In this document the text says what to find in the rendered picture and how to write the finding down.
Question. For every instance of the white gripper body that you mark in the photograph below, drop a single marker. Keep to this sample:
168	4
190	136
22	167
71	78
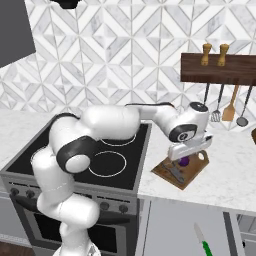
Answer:
186	149

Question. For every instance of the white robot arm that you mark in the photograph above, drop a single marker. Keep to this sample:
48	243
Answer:
110	121

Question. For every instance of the purple eggplant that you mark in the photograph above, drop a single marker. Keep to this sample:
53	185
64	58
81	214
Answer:
184	162

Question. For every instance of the brown wooden cutting board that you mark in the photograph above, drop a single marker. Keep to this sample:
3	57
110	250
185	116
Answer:
193	170

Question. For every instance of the grey metal peeler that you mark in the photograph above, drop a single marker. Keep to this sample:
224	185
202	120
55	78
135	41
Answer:
175	172

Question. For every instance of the metal slotted spatula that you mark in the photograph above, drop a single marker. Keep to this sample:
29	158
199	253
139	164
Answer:
216	115

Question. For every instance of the wooden spatula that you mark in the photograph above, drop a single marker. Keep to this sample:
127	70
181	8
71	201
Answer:
230	111

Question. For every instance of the black glass hob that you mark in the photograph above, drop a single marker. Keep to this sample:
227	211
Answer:
131	166

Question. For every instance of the black hanging utensil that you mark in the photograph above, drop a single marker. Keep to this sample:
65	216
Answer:
206	92

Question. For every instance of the grey metal ladle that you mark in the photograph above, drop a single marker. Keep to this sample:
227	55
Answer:
242	120

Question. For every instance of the brown round object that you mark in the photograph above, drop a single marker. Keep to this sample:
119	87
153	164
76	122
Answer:
254	136

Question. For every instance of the stainless steel oven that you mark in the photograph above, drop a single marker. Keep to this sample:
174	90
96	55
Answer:
128	200

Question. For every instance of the grey cupboard door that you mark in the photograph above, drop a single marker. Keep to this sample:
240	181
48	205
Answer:
176	230

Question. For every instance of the black oven knob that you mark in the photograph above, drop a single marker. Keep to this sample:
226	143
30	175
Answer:
104	205
14	192
30	194
123	209

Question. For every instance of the wooden pepper mill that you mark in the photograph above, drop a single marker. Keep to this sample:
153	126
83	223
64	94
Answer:
206	55
223	55

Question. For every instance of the grey drawer front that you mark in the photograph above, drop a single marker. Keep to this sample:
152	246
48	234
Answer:
248	235

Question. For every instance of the black oven door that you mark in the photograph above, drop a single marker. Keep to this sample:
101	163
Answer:
113	238

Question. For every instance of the grey cupboard panel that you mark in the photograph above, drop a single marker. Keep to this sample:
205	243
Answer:
5	213

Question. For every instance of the grey range hood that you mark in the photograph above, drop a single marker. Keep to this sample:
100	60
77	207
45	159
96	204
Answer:
15	30

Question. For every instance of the dark wooden wall shelf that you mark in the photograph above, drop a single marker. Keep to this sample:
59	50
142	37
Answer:
233	71

